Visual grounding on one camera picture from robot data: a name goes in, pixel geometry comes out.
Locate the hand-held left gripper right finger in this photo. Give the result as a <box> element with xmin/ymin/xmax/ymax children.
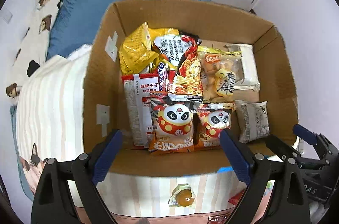
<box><xmin>219</xmin><ymin>128</ymin><xmax>311</xmax><ymax>224</ymax></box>

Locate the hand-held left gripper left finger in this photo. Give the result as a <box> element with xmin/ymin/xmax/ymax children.
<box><xmin>31</xmin><ymin>129</ymin><xmax>123</xmax><ymax>224</ymax></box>

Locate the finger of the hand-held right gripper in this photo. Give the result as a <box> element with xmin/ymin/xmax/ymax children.
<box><xmin>293</xmin><ymin>124</ymin><xmax>329</xmax><ymax>158</ymax></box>
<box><xmin>266</xmin><ymin>135</ymin><xmax>300</xmax><ymax>163</ymax></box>

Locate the grey white snack packet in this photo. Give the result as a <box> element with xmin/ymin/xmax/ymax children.
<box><xmin>235</xmin><ymin>101</ymin><xmax>271</xmax><ymax>144</ymax></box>

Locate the small panda print snack packet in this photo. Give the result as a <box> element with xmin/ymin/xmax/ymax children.
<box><xmin>194</xmin><ymin>100</ymin><xmax>237</xmax><ymax>152</ymax></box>

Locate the red white spicy strip packet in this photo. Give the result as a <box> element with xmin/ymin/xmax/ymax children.
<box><xmin>121</xmin><ymin>74</ymin><xmax>167</xmax><ymax>148</ymax></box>

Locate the large panda print snack packet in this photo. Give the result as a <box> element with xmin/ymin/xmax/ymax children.
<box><xmin>148</xmin><ymin>91</ymin><xmax>200</xmax><ymax>153</ymax></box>

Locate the cardboard box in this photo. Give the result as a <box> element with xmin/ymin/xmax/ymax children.
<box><xmin>83</xmin><ymin>0</ymin><xmax>299</xmax><ymax>177</ymax></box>

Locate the yellow clear biscuit packet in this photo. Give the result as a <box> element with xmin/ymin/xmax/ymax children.
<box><xmin>197</xmin><ymin>45</ymin><xmax>243</xmax><ymax>103</ymax></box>

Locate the clear white wafer packet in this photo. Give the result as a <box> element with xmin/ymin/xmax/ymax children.
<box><xmin>227</xmin><ymin>43</ymin><xmax>261</xmax><ymax>92</ymax></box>

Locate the small yellow snack packet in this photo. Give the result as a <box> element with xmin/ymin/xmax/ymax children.
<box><xmin>119</xmin><ymin>21</ymin><xmax>160</xmax><ymax>77</ymax></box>

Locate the yellow black instant noodle packet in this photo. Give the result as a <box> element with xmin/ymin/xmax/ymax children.
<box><xmin>150</xmin><ymin>27</ymin><xmax>205</xmax><ymax>103</ymax></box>

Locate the small red snack packet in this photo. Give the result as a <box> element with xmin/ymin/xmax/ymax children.
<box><xmin>228</xmin><ymin>187</ymin><xmax>247</xmax><ymax>206</ymax></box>

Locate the cat print striped pink blanket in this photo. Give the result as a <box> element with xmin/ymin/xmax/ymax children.
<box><xmin>15</xmin><ymin>44</ymin><xmax>276</xmax><ymax>224</ymax></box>

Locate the braised egg in clear wrapper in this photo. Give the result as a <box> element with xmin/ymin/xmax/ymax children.
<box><xmin>168</xmin><ymin>183</ymin><xmax>197</xmax><ymax>208</ymax></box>

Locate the dark red snack packet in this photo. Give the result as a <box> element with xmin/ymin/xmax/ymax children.
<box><xmin>207</xmin><ymin>214</ymin><xmax>229</xmax><ymax>224</ymax></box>

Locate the bear print long pillow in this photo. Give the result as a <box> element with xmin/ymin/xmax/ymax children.
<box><xmin>5</xmin><ymin>0</ymin><xmax>64</xmax><ymax>105</ymax></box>

